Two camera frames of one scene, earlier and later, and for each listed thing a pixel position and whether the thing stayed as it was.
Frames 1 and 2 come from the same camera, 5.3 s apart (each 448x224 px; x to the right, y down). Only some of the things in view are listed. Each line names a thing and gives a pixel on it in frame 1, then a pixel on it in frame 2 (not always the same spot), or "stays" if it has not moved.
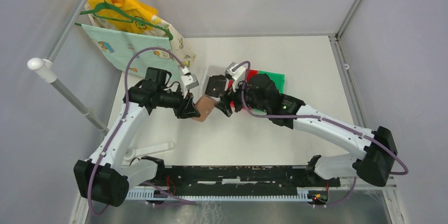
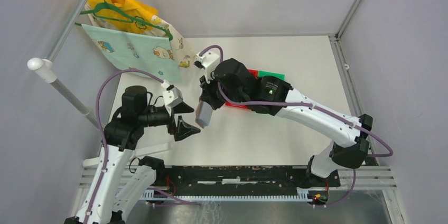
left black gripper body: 178,103 -> 172,125
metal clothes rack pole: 45,67 stays
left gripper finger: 190,110 -> 183,130
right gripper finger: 229,95 -> 204,85
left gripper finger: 189,102 -> 183,108
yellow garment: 133,7 stays
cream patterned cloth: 179,47 stays
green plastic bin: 278,79 stays
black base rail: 168,177 stays
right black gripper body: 238,100 -> 215,96
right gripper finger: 225,106 -> 206,109
